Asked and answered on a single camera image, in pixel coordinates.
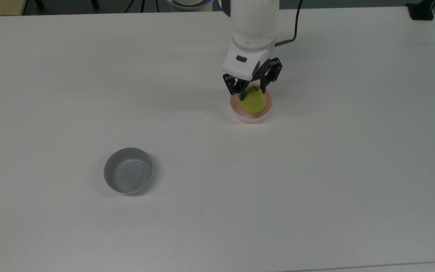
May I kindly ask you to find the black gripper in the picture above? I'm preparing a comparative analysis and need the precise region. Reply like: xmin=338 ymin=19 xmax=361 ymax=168
xmin=223 ymin=57 xmax=283 ymax=101

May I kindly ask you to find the black tripod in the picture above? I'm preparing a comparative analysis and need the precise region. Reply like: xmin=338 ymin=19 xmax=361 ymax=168
xmin=125 ymin=0 xmax=160 ymax=14

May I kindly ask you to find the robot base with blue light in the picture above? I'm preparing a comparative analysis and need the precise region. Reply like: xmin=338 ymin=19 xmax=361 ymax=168
xmin=165 ymin=0 xmax=216 ymax=10

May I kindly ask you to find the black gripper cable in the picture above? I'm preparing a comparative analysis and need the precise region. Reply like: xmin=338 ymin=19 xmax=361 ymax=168
xmin=274 ymin=0 xmax=303 ymax=46

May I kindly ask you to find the pink plastic bowl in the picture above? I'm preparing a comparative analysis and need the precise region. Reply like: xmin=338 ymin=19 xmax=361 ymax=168
xmin=230 ymin=89 xmax=273 ymax=124

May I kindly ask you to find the grey plastic bowl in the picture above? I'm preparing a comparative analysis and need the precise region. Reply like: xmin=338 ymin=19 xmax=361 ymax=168
xmin=103 ymin=147 xmax=154 ymax=195

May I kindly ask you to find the black table clamp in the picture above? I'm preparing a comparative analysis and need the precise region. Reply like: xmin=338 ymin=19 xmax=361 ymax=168
xmin=406 ymin=0 xmax=435 ymax=20

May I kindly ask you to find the green pear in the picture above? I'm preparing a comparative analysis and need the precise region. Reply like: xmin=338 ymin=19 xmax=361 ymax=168
xmin=238 ymin=85 xmax=267 ymax=115

